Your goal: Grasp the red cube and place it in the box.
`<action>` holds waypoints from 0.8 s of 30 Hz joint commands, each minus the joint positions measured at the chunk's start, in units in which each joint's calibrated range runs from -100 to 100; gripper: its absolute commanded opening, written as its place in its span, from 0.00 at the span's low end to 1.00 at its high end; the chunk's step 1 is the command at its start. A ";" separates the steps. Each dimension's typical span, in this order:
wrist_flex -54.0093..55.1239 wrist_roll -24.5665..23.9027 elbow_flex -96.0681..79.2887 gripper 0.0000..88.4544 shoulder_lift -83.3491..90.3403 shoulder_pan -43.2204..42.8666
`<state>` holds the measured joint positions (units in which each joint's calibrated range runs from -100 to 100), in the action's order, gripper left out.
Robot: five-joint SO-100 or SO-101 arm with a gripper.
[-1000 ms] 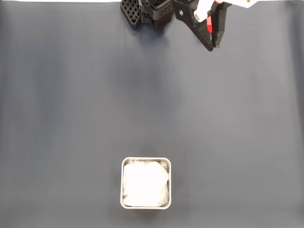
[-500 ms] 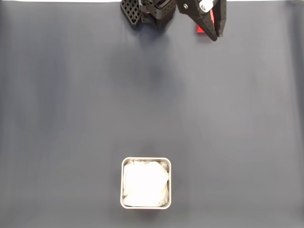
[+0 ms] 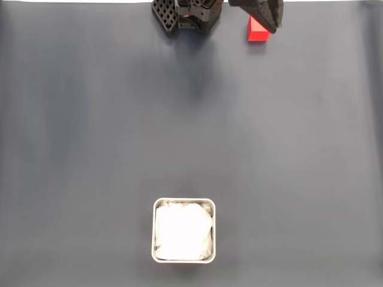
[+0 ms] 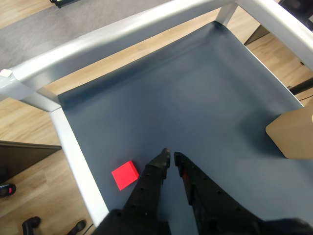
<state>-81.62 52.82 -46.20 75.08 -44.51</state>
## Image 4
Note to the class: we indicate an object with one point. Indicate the red cube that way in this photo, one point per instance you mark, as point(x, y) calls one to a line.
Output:
point(124, 175)

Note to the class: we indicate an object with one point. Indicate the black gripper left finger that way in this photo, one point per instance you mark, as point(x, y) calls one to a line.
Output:
point(146, 191)

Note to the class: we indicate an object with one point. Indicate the black cabinet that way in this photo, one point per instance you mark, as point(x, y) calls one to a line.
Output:
point(19, 156)

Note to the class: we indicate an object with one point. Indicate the black object with pink mark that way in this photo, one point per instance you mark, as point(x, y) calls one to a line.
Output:
point(6, 190)

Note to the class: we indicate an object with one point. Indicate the black pole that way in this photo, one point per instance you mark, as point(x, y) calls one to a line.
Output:
point(303, 86)

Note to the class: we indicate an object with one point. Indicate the light wooden board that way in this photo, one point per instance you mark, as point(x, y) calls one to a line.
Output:
point(293, 132)

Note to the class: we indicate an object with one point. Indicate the grey floor rug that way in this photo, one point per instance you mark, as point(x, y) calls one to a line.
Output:
point(36, 31)

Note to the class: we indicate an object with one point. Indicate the dark grey table mat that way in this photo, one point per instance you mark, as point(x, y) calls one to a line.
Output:
point(183, 98)

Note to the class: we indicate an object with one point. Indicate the silver metal table frame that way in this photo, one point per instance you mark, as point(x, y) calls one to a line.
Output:
point(73, 54)

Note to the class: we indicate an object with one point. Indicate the white tape piece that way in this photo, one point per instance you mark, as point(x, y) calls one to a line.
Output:
point(5, 72)

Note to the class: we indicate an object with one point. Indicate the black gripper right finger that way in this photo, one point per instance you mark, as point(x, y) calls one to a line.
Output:
point(210, 205)

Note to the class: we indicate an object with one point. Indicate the black chair caster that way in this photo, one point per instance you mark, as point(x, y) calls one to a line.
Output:
point(77, 226)
point(30, 224)

